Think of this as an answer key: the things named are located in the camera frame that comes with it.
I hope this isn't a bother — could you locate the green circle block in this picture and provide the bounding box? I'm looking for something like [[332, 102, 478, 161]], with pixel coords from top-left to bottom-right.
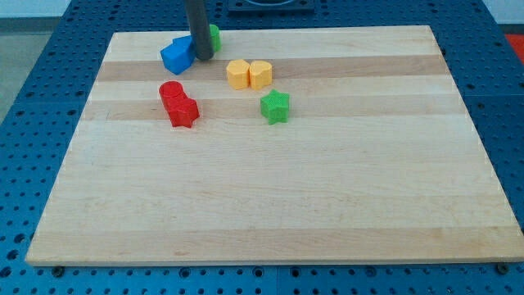
[[210, 24, 222, 52]]

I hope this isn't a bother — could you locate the wooden board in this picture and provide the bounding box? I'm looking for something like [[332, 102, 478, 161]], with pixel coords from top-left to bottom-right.
[[25, 25, 523, 266]]

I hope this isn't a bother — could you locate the red circle block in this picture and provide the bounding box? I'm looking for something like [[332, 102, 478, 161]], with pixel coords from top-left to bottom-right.
[[159, 80, 187, 111]]

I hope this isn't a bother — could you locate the green star block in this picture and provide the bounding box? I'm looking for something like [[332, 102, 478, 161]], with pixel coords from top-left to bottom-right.
[[260, 89, 290, 125]]

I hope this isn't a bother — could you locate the yellow heart block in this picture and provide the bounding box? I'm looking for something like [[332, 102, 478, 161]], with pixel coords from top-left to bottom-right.
[[249, 61, 273, 90]]

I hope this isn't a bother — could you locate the yellow hexagon block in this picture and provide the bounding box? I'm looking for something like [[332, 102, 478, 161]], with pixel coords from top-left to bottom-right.
[[226, 59, 250, 90]]

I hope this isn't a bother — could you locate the red star block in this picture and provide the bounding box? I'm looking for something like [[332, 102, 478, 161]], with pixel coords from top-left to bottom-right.
[[167, 98, 200, 129]]

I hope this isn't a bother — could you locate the blue cube block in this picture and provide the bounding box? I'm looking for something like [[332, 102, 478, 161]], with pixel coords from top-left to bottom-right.
[[160, 44, 195, 75]]

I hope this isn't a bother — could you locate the blue pentagon block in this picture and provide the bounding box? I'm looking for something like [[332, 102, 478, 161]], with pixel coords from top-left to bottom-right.
[[172, 35, 192, 47]]

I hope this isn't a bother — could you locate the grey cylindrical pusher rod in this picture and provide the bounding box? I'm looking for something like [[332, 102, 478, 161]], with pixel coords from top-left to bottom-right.
[[183, 0, 214, 61]]

